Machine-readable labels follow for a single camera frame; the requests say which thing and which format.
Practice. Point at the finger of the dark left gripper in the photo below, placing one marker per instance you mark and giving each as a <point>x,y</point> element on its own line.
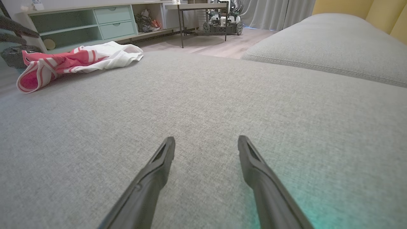
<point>11,39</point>
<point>16,26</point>

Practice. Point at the tangled clutter in cabinet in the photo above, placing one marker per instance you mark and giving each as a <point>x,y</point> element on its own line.
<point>147,21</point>

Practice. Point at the grey sofa seat cushion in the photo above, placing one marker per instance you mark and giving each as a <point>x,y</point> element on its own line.
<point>337,44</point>

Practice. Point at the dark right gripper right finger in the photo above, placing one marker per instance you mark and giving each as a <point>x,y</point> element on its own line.
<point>273,203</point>

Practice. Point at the round wooden disc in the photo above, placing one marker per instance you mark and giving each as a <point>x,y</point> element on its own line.
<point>49,44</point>

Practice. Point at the red jersey with white sleeves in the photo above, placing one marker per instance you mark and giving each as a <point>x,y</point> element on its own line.
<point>95,58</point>

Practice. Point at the wheeled robot with red hat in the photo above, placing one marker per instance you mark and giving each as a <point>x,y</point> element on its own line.
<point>222,27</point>

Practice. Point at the large grey sofa ottoman cushion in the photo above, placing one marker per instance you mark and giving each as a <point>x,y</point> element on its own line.
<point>203,105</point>

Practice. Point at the pale green cabinet drawer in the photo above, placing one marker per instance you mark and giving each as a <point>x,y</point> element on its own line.
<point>113,14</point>
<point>117,30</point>

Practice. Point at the long pale green TV cabinet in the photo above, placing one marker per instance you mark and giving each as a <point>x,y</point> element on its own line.
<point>70,22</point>

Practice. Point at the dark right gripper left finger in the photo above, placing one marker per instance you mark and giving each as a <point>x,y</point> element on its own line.
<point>140,200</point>

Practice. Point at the grey side table black legs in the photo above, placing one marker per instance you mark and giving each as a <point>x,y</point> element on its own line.
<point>197,6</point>

